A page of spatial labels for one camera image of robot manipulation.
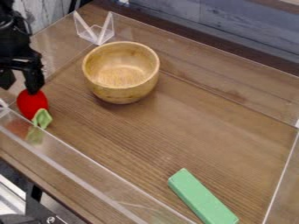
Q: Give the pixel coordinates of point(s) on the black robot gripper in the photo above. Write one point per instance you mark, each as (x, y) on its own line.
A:
(19, 57)

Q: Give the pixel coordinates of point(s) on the black table leg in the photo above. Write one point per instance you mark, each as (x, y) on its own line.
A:
(36, 193)

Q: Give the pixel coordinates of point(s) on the clear acrylic front wall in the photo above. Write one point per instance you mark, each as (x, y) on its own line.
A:
(85, 186)

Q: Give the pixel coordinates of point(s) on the clear acrylic corner bracket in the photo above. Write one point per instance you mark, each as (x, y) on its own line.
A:
(95, 34)

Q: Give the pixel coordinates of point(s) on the green rectangular block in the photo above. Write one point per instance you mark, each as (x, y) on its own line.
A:
(199, 199)

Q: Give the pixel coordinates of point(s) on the red plush strawberry toy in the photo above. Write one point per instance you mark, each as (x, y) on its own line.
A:
(33, 107)

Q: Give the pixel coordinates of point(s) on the black device with cable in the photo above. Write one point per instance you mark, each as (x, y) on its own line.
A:
(36, 214)

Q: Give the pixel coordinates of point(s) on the light wooden bowl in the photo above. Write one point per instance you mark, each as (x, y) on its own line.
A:
(121, 71)

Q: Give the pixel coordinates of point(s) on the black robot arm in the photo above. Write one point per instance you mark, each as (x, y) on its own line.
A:
(12, 19)

